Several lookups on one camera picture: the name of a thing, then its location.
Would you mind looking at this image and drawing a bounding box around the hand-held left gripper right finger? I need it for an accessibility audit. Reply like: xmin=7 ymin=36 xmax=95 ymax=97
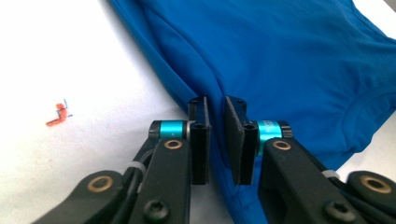
xmin=224 ymin=95 xmax=293 ymax=185

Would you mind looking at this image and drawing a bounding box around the red tape mark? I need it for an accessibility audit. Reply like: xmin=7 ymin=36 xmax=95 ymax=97
xmin=45 ymin=102 xmax=68 ymax=127

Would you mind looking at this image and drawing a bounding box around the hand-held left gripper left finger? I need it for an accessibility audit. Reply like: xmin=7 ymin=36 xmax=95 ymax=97
xmin=148 ymin=95 xmax=212 ymax=185

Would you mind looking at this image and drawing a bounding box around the blue t-shirt with white print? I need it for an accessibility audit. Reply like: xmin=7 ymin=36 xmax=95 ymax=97
xmin=106 ymin=0 xmax=396 ymax=224

